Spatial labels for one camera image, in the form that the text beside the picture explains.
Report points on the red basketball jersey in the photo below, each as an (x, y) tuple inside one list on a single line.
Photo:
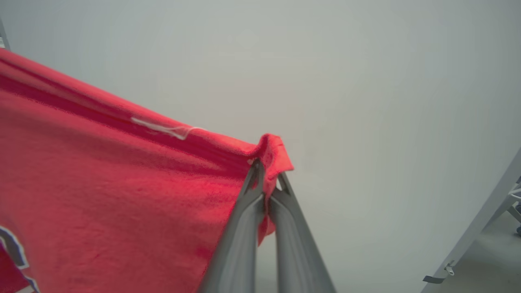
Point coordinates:
[(101, 183)]

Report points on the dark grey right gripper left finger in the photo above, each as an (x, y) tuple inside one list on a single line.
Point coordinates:
[(236, 252)]

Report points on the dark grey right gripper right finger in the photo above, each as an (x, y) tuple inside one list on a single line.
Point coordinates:
[(297, 260)]

